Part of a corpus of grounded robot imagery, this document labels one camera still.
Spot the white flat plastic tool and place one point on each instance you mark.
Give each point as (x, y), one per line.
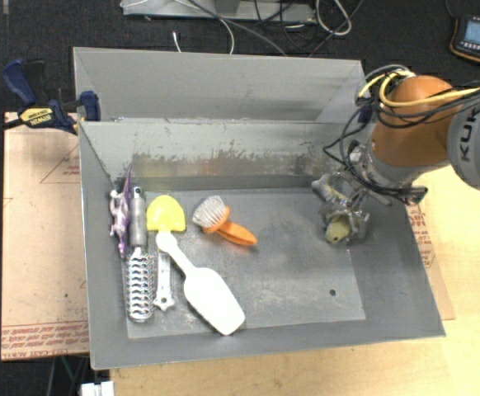
(163, 279)

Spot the silver round hair brush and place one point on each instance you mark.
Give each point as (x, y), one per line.
(139, 262)

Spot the white plastic scoop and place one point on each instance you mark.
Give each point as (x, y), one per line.
(211, 295)

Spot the orange brush with white bristles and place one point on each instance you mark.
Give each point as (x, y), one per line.
(223, 225)

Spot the pale yellow rounded object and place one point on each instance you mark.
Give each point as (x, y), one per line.
(337, 230)

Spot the grey metal bin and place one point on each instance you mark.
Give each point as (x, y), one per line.
(289, 262)

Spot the brown cardboard board, red print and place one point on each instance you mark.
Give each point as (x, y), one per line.
(42, 229)

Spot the purple toy lizard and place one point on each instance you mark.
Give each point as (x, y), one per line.
(120, 217)

